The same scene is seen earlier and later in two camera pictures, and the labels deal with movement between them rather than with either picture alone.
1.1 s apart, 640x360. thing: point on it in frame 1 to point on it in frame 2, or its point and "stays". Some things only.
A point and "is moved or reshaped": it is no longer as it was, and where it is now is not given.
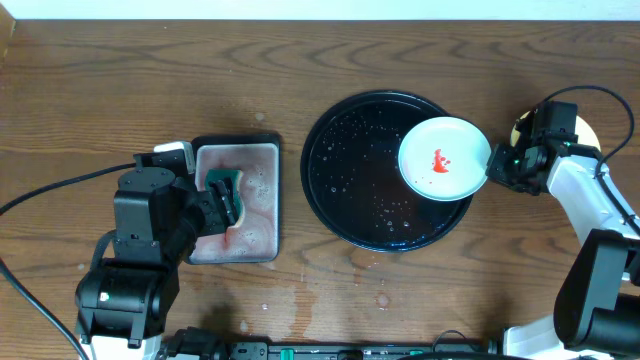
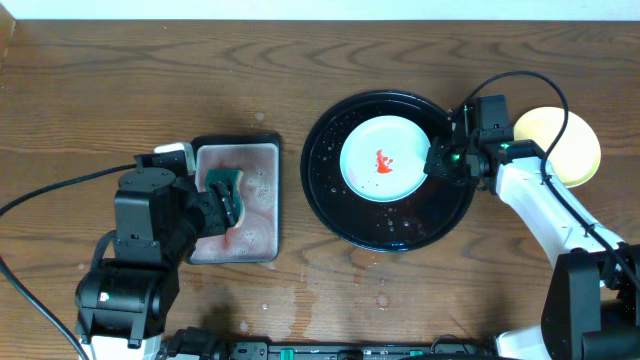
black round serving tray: x=349 y=164 stays
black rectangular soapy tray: x=256 y=239 stays
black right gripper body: x=508 y=167 to x=446 y=159
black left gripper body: x=213 y=208 stays
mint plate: x=444 y=158 is moved or reshaped
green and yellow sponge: x=235 y=180 stays
